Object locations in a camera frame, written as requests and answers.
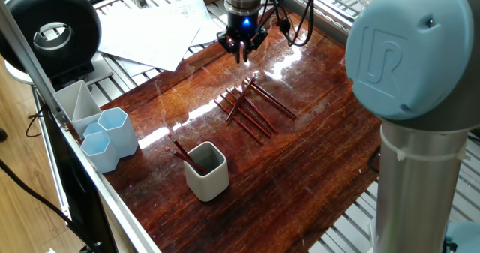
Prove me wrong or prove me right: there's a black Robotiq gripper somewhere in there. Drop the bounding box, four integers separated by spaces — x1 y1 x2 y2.
216 11 269 64

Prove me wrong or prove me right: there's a white square ceramic pen holder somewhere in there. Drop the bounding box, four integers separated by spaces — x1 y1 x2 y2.
182 140 230 203

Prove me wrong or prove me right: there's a light blue hexagonal pen holder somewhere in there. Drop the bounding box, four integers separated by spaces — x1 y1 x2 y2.
79 107 140 174

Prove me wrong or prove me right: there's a white divided square pen holder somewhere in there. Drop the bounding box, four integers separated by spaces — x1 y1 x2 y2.
52 79 103 138

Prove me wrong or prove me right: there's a white paper sheet stack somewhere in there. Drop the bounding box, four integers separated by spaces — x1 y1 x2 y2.
96 0 226 74

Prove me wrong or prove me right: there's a red-brown wooden board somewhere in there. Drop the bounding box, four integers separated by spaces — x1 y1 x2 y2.
99 11 383 253

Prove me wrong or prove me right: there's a black monitor panel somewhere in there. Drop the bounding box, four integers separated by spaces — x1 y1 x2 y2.
37 104 119 253

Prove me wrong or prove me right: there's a black gripper cable with plug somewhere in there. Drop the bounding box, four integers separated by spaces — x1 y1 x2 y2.
258 0 320 47

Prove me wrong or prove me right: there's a black ring-shaped lamp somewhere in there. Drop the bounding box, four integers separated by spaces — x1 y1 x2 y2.
0 0 113 92

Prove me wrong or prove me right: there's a black floor cable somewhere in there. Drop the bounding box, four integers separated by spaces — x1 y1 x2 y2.
0 158 97 253

